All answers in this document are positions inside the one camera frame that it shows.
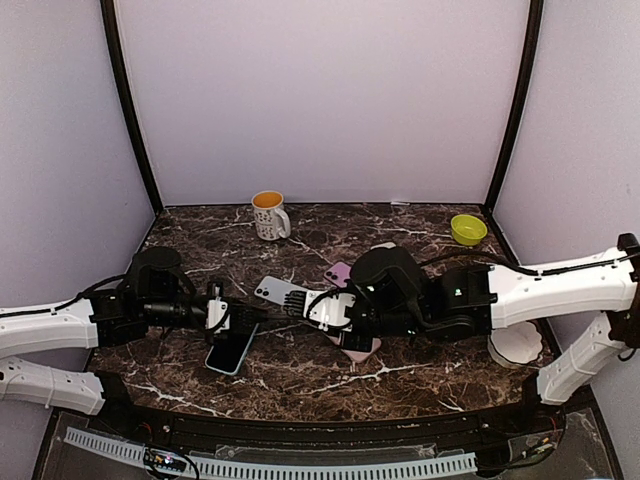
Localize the purple phone case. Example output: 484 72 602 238
323 262 351 288

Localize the black front rail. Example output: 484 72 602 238
96 371 566 450

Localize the white spotted mug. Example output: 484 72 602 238
251 191 291 241

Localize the yellow-green bowl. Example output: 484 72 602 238
450 214 488 246

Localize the white scalloped dish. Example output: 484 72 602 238
488 322 543 368

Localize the light blue bare phone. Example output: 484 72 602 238
254 276 307 306

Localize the grey slotted cable duct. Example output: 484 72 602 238
64 427 478 479

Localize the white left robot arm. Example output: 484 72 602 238
1 247 267 436

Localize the black frame post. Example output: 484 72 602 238
483 0 544 215
100 0 164 216

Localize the left black frame post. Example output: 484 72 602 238
100 0 164 216

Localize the clear phone case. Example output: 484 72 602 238
256 314 302 323

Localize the right black frame post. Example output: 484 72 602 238
483 0 544 215

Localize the light blue phone case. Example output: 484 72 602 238
204 324 259 376

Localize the white phone case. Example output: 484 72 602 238
370 242 396 250

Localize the pink phone case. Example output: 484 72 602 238
326 335 382 364

